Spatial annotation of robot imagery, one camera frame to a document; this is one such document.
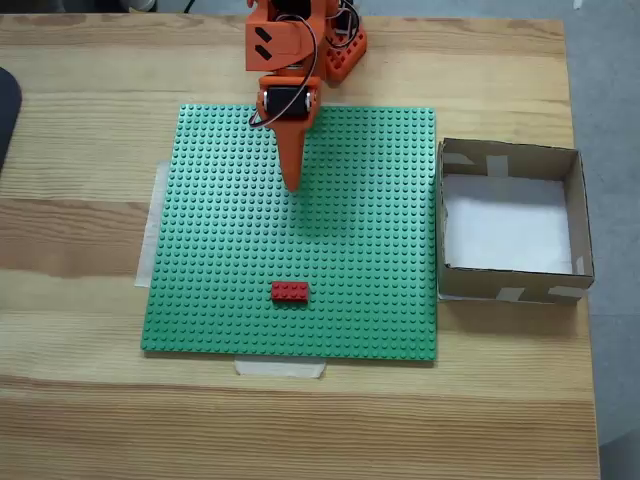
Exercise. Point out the white paper sheet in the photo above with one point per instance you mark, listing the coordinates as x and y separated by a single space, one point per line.
505 225

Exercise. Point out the green lego baseplate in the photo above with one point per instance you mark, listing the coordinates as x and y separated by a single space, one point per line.
250 250

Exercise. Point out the masking tape strip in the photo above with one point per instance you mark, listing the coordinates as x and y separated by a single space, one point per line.
147 250
280 368

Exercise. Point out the black rounded pad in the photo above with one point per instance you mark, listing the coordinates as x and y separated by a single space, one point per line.
7 115

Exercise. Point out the red lego block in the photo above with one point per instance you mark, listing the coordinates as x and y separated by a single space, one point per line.
290 292

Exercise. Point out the open cardboard box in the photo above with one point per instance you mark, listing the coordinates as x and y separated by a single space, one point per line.
582 215

